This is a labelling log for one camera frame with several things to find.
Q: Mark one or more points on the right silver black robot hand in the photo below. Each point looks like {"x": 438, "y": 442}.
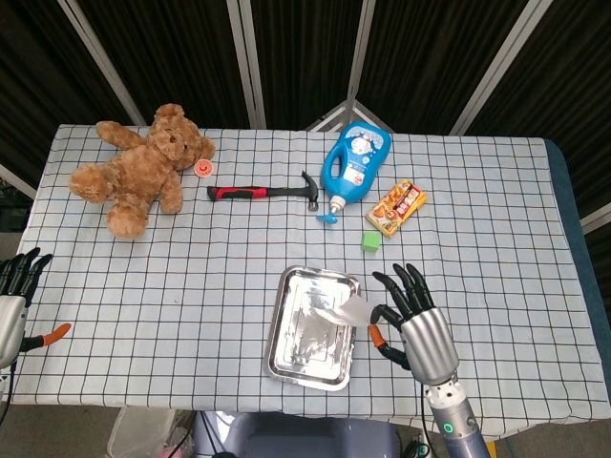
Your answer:
{"x": 425, "y": 334}

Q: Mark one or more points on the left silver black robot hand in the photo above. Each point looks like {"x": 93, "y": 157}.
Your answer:
{"x": 10, "y": 319}

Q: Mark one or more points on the clear plastic bag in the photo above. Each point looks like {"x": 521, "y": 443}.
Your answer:
{"x": 348, "y": 311}

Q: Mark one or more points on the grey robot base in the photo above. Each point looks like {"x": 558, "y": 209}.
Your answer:
{"x": 296, "y": 436}

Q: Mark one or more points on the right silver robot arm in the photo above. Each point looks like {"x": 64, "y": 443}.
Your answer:
{"x": 453, "y": 420}

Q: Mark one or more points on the silver metal tray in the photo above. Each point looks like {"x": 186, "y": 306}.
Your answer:
{"x": 312, "y": 328}

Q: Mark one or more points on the checkered white tablecloth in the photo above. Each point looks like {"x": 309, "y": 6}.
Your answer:
{"x": 191, "y": 286}

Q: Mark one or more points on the green cube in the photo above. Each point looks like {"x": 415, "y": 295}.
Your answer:
{"x": 371, "y": 240}

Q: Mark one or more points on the yellow food package box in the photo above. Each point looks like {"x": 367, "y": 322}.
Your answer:
{"x": 396, "y": 209}

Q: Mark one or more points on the clear plastic bin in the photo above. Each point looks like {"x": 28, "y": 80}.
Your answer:
{"x": 141, "y": 431}

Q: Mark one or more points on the blue detergent bottle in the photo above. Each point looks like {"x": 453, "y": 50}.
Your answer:
{"x": 355, "y": 160}

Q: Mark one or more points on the brown teddy bear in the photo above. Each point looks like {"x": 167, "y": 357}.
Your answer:
{"x": 138, "y": 167}

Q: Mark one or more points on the red black claw hammer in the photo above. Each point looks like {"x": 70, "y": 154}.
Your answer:
{"x": 260, "y": 192}

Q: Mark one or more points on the round orange tag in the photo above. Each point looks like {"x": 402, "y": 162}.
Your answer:
{"x": 204, "y": 168}

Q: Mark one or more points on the folding screen partition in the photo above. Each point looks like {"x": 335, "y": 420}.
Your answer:
{"x": 305, "y": 57}

